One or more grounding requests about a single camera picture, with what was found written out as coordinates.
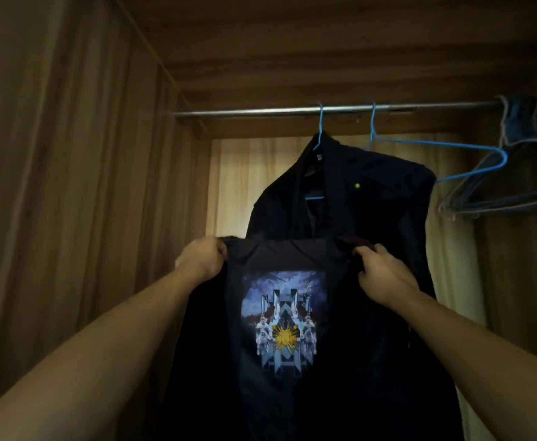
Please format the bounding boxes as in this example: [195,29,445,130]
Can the person's right hand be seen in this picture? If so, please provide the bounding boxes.
[352,243,422,313]

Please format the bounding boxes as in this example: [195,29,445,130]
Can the person's left hand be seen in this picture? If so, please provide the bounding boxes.
[174,236,229,286]

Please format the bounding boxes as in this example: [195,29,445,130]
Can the navy blue jacket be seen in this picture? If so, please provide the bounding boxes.
[245,130,437,301]

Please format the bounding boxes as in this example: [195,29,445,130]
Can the blue wire hanger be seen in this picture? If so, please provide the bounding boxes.
[304,103,327,202]
[363,102,510,185]

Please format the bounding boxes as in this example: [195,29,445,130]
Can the wooden wardrobe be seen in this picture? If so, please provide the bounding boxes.
[0,0,537,441]

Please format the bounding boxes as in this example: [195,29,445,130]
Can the person's right forearm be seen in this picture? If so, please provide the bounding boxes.
[396,291,537,441]

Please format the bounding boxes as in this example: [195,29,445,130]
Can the person's left forearm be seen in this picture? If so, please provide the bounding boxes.
[0,268,197,441]

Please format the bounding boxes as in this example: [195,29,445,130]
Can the bunch of grey hangers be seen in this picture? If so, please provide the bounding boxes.
[437,94,537,222]

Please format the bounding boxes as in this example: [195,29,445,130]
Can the metal wardrobe rail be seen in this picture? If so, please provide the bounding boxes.
[173,101,502,119]

